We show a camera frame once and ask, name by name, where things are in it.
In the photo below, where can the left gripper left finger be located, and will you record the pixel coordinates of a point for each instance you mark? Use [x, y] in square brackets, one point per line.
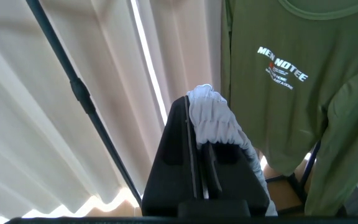
[172, 180]

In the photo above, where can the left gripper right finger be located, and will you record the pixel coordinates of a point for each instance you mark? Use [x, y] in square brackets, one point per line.
[235, 180]

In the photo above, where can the pale grey shorts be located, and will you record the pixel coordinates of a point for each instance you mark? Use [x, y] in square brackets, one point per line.
[210, 115]

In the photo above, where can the green printed shirt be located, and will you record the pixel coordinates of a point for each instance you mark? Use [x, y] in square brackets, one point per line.
[275, 118]

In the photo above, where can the black clothes rack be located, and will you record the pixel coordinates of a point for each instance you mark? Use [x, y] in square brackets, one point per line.
[79, 90]

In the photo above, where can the beige curtain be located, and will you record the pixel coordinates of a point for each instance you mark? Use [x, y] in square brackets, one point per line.
[26, 124]

